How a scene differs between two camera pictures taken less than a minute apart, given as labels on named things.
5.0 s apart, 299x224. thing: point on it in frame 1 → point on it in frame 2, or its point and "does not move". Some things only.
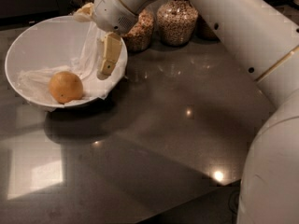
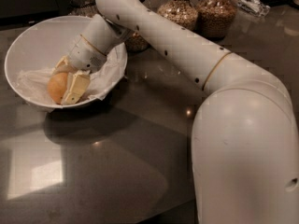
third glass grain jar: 177,20 does not move
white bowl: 57,45 does not move
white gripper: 112,12 → 84,55
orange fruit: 64,87 does not move
